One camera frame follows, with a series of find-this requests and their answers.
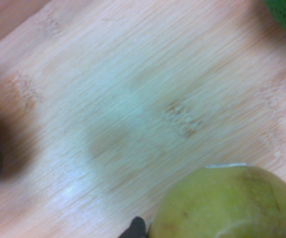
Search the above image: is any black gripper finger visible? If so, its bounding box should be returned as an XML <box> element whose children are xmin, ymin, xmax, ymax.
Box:
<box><xmin>118</xmin><ymin>217</ymin><xmax>147</xmax><ymax>238</ymax></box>

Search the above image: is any green apple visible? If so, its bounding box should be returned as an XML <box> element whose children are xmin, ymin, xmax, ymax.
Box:
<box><xmin>146</xmin><ymin>163</ymin><xmax>286</xmax><ymax>238</ymax></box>

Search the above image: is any light wooden tray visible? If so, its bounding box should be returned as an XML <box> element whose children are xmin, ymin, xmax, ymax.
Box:
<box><xmin>0</xmin><ymin>0</ymin><xmax>286</xmax><ymax>238</ymax></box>

